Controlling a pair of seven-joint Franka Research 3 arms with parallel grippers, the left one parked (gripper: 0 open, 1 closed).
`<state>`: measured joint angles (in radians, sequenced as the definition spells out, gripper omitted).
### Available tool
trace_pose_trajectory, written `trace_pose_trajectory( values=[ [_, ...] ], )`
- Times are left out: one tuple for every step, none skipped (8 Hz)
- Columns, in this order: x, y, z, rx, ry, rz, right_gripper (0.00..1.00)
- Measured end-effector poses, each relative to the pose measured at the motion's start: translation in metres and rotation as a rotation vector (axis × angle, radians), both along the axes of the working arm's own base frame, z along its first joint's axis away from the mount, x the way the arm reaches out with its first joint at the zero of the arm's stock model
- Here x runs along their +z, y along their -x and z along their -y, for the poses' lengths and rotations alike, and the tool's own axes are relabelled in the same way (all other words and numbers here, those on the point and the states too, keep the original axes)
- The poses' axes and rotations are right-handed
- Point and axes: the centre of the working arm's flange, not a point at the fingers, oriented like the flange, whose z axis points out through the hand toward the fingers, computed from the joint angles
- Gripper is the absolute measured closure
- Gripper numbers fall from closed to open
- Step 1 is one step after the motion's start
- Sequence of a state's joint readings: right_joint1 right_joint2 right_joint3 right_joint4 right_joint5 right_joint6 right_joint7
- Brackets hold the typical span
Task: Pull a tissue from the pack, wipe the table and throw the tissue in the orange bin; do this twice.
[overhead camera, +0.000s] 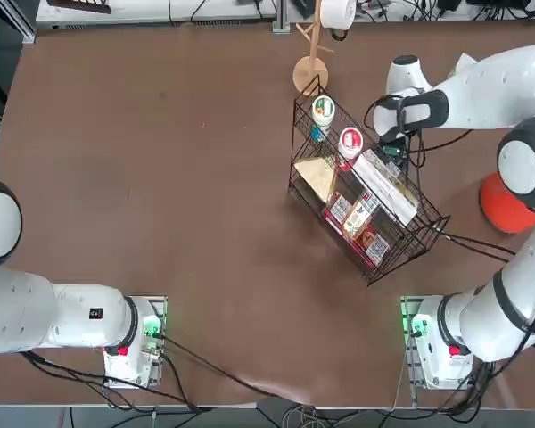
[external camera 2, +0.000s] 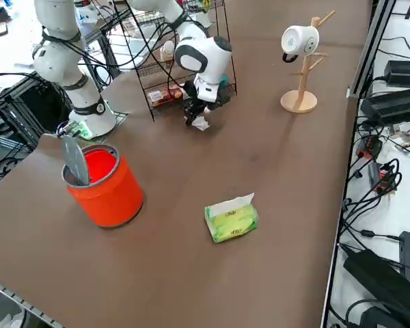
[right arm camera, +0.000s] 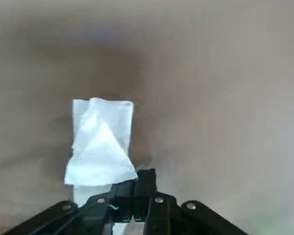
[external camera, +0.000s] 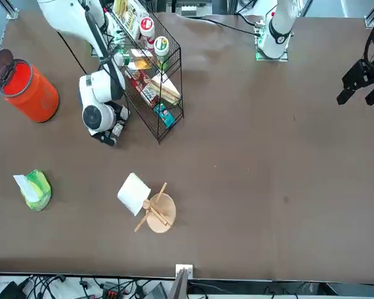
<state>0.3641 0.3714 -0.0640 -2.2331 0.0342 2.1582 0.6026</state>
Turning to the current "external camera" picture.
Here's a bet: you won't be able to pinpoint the grey power strip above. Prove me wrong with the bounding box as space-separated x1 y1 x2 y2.
180 3 198 16

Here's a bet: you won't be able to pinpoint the black box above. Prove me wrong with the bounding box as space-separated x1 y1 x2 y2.
0 281 27 299

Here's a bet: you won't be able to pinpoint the green-lid white jar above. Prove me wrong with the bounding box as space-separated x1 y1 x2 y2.
153 36 171 65

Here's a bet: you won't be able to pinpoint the aluminium profile post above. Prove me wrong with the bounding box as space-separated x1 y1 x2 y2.
168 263 194 299

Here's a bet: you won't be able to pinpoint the small white green-label bottle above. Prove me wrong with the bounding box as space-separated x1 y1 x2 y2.
113 51 132 67

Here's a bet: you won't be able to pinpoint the green tissue pack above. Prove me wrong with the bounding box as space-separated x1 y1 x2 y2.
18 169 53 212

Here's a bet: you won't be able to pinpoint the white paper towel roll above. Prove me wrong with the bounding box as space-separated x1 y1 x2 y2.
117 172 152 217

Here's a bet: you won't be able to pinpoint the red patterned snack box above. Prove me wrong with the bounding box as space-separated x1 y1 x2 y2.
124 67 160 109

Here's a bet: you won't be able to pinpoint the orange snack box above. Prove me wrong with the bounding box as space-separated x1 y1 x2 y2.
129 48 154 71

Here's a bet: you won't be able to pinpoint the black wire shelf rack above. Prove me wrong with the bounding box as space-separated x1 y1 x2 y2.
110 0 185 145

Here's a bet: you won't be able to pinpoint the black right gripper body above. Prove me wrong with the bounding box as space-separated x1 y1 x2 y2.
112 104 130 125

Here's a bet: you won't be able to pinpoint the black power strip red switches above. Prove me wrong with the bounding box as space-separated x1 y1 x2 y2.
101 280 121 299

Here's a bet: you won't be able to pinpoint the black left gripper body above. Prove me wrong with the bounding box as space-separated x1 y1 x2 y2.
342 59 374 90

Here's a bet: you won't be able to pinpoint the orange bin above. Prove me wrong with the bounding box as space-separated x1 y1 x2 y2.
0 49 60 123

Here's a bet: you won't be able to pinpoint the wrapped triangle sandwich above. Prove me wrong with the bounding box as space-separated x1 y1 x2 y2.
150 73 182 106

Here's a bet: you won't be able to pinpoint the wooden roll holder stand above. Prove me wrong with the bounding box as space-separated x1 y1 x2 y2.
133 182 177 234

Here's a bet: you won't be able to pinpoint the long white yellow box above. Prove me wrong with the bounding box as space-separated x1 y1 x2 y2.
112 0 151 40

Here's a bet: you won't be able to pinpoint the red-lid white jar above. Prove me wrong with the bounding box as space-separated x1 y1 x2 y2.
139 17 156 50

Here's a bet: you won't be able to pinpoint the black cable on table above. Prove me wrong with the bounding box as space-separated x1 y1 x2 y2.
180 15 262 37

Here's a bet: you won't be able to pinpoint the teal snack box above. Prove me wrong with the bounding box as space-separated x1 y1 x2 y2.
151 103 176 128

